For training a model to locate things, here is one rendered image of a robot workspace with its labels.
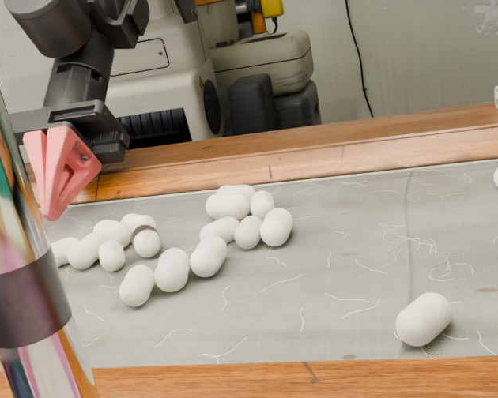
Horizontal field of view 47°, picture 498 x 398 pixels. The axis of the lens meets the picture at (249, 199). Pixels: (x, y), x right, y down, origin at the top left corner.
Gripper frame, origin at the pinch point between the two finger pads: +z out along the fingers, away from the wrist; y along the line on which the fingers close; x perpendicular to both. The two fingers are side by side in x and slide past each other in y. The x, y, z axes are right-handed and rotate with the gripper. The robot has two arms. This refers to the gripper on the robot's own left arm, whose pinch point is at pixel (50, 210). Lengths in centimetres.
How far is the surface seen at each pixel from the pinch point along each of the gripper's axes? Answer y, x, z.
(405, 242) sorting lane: 30.0, -3.7, 7.6
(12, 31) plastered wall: -126, 113, -162
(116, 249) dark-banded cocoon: 10.2, -5.5, 7.2
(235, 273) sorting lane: 19.2, -5.4, 9.6
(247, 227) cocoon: 19.6, -4.5, 5.9
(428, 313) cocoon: 30.6, -12.2, 15.0
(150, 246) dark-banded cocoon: 12.3, -4.4, 6.6
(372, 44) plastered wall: 29, 137, -143
